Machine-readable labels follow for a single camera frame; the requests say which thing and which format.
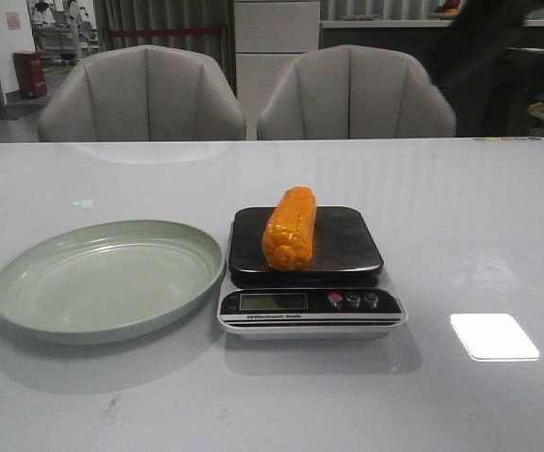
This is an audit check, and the orange corn cob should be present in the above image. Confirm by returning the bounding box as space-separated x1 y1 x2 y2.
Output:
262 186 317 271

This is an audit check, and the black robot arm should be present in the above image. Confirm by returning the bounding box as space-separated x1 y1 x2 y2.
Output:
425 0 544 89

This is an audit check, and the black and silver kitchen scale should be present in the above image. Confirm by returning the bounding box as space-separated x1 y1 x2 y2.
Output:
217 206 407 340

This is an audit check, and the right grey upholstered chair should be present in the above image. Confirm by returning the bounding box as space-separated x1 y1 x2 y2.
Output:
257 45 456 140

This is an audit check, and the grey upholstered chair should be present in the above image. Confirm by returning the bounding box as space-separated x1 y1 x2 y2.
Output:
38 45 247 142
257 45 456 140

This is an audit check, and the left grey upholstered chair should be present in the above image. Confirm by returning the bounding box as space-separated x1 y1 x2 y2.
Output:
38 45 247 142

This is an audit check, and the pale green plate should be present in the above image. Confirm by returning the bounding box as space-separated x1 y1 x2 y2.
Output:
0 220 225 345

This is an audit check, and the white drawer cabinet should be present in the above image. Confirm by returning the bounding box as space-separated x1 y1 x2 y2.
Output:
233 1 320 118

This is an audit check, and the coloured dot sticker strip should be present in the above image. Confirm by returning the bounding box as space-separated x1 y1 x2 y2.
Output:
472 137 542 142

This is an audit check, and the red barrier belt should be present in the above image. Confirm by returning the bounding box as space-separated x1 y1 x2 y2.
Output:
109 25 225 38

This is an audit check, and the dark long sideboard counter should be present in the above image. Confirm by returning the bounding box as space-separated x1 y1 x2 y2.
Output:
320 20 544 137

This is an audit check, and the red waste bin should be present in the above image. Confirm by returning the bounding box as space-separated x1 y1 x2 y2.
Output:
13 51 47 99

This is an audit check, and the fruit bowl on counter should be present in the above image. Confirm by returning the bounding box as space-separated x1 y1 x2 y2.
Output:
430 0 461 20

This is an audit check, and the dark appliance on right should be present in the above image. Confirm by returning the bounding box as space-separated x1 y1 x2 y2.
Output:
481 47 544 137

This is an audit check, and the pink wall notice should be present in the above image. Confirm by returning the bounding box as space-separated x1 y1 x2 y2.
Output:
6 11 22 31

